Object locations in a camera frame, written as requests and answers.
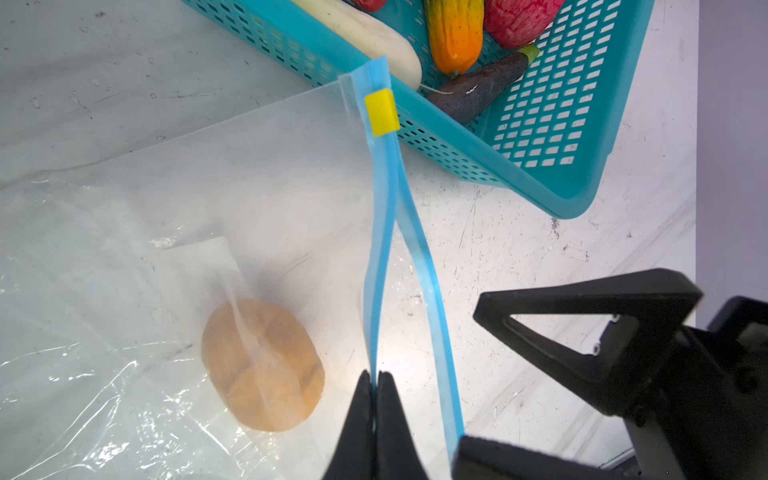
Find dark toy eggplant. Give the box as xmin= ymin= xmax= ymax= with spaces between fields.
xmin=426 ymin=44 xmax=540 ymax=125

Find clear zip top bag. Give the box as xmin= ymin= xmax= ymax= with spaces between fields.
xmin=1 ymin=59 xmax=464 ymax=479

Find white toy radish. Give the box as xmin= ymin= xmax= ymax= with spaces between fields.
xmin=294 ymin=0 xmax=422 ymax=91

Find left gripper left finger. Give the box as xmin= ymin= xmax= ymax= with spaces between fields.
xmin=322 ymin=370 xmax=375 ymax=480

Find pink toy fruit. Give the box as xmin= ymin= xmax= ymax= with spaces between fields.
xmin=484 ymin=0 xmax=565 ymax=50

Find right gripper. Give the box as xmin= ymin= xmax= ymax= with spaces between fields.
xmin=473 ymin=268 xmax=767 ymax=479

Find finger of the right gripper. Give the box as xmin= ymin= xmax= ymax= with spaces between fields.
xmin=451 ymin=436 xmax=629 ymax=480

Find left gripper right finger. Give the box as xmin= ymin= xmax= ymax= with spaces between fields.
xmin=374 ymin=371 xmax=428 ymax=480

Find yellow toy mango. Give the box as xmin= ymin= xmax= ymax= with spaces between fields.
xmin=201 ymin=298 xmax=325 ymax=432

